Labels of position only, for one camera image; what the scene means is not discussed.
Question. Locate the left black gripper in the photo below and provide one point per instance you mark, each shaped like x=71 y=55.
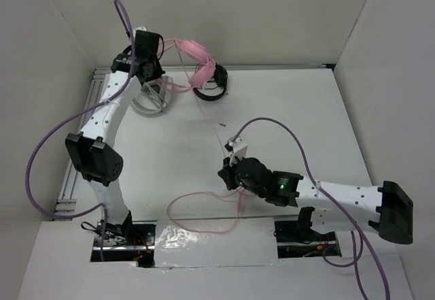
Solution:
x=158 y=71

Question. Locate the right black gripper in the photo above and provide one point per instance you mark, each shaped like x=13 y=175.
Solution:
x=226 y=173

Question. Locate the pink headphones with cable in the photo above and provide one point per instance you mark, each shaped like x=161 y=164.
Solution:
x=204 y=72

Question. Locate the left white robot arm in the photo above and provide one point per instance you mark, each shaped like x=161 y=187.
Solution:
x=92 y=149

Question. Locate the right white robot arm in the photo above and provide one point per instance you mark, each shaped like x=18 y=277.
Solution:
x=327 y=207

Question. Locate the white grey headphones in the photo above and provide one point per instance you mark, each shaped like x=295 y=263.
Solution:
x=152 y=100

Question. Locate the white taped cover sheet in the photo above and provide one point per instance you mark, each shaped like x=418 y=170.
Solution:
x=215 y=243

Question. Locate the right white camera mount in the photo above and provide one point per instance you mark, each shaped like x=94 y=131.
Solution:
x=237 y=150

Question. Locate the black headphones with cable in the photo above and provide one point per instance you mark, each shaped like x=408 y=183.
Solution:
x=216 y=87

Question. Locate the back aluminium rail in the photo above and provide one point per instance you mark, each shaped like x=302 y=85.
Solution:
x=255 y=67

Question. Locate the left aluminium rail frame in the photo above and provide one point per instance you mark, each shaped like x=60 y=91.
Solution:
x=67 y=200

